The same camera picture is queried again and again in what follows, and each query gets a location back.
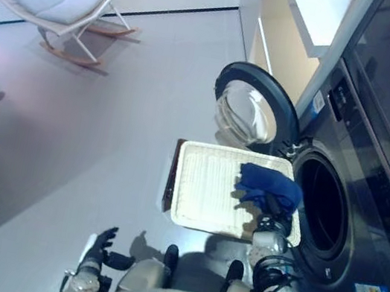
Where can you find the round glass washing machine door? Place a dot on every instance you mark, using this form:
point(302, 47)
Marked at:
point(261, 89)

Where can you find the small blue rectangular sticker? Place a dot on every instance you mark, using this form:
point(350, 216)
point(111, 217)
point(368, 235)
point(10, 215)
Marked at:
point(318, 102)

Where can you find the blue garment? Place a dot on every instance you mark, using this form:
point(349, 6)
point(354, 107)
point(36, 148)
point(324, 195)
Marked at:
point(268, 181)

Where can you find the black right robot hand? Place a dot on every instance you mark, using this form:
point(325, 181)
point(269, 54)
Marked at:
point(273, 207)

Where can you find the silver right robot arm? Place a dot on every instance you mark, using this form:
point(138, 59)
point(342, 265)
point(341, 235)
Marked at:
point(268, 242)

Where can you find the dark grey washing machine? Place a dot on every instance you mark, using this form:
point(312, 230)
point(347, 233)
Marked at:
point(363, 221)

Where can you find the silver right robot leg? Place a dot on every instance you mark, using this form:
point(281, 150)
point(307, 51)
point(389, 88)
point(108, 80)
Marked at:
point(234, 285)

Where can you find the white wicker laundry basket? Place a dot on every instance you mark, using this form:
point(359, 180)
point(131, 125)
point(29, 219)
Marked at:
point(203, 185)

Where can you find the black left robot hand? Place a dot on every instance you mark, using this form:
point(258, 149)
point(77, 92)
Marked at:
point(100, 254)

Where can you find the dark brown stool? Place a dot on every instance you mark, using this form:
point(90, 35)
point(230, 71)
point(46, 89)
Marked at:
point(171, 179)

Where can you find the white shelf cabinet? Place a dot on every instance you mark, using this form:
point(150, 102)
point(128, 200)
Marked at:
point(308, 18)

